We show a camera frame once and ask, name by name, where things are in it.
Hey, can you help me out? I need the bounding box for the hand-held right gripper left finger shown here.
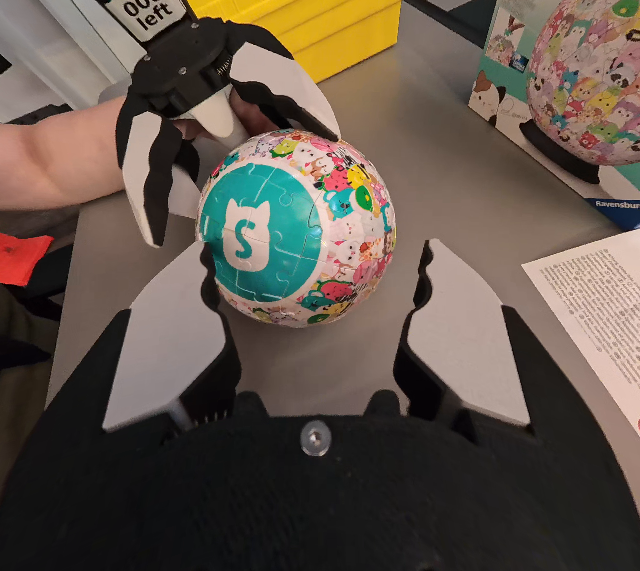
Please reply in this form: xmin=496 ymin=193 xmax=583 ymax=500
xmin=102 ymin=239 xmax=242 ymax=433

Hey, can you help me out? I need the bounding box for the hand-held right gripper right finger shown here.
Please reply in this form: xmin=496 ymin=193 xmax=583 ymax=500
xmin=392 ymin=238 xmax=532 ymax=428

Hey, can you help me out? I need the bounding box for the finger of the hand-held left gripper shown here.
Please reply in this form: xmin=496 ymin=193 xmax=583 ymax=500
xmin=121 ymin=112 xmax=202 ymax=249
xmin=226 ymin=41 xmax=343 ymax=144

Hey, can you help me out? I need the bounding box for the colourful puzzle ball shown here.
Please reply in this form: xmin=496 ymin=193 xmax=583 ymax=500
xmin=196 ymin=129 xmax=399 ymax=330

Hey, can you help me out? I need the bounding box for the person's left forearm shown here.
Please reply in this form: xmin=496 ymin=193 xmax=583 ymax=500
xmin=0 ymin=96 xmax=130 ymax=214

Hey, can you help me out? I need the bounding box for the puzzle ball cardboard box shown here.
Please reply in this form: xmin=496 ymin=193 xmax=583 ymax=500
xmin=467 ymin=0 xmax=640 ymax=232

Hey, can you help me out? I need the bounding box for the person's left hand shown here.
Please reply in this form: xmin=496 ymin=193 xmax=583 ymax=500
xmin=230 ymin=93 xmax=280 ymax=139

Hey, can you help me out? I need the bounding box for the white instruction leaflet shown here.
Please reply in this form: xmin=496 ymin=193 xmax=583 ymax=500
xmin=521 ymin=229 xmax=640 ymax=437

